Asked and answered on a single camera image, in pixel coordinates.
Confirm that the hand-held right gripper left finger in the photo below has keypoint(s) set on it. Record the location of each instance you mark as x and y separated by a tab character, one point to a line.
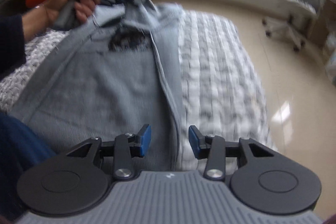
145	140

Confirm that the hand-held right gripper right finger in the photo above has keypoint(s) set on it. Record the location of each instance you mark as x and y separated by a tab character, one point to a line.
194	141

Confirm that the grey knit sweater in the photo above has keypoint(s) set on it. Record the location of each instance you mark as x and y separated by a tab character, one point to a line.
105	87

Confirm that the person's left forearm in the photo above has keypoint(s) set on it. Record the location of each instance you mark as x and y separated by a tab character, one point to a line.
13	40

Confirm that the person's left hand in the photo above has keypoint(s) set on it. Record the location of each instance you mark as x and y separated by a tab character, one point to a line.
57	1

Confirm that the grey checked quilt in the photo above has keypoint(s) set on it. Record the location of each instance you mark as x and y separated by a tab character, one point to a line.
218	77

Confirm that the person's dark blue clothing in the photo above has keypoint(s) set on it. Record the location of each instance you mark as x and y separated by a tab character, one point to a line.
18	161

